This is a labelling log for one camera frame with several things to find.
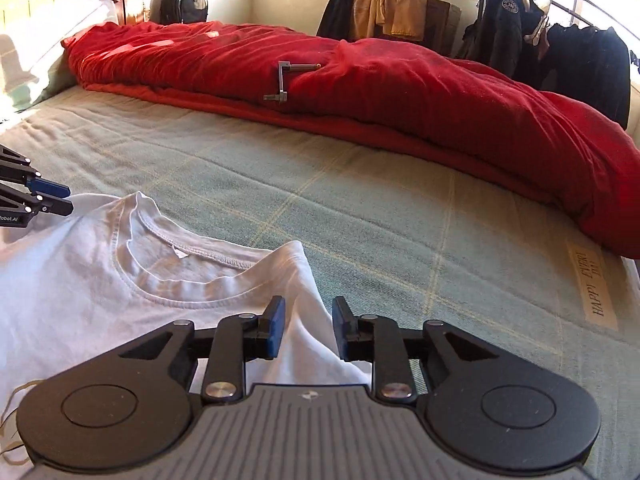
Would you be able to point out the metal clothes rack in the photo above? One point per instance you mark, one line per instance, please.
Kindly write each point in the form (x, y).
(575, 14)

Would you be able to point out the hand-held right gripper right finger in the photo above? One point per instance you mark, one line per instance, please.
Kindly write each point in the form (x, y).
(341, 332)

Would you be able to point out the orange draped cloth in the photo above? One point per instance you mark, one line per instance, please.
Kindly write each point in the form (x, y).
(400, 15)

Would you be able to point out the green and white pillow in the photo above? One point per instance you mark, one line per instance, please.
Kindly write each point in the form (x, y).
(40, 50)

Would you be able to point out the black hanging garment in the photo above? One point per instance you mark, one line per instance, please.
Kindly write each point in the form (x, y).
(590, 70)

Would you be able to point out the black jacket with round patch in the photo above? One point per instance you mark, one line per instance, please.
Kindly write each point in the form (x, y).
(500, 25)

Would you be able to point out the brown chair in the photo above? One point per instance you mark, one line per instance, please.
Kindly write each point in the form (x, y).
(442, 25)

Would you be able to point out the white printed t-shirt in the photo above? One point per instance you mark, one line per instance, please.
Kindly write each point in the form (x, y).
(100, 270)

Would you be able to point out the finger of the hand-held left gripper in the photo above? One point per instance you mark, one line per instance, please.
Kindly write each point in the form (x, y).
(55, 206)
(50, 189)

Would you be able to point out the black draped cloth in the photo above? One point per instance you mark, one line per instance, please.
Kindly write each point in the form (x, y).
(337, 10)

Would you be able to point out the red duvet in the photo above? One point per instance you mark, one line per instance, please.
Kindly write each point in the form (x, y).
(400, 100)

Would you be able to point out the grey backpack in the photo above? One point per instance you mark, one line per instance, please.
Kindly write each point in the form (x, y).
(185, 2)

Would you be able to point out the beige hanging garment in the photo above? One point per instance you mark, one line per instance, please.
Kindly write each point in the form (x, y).
(537, 30)

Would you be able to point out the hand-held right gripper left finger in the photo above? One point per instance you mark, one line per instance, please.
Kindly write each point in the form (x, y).
(274, 332)

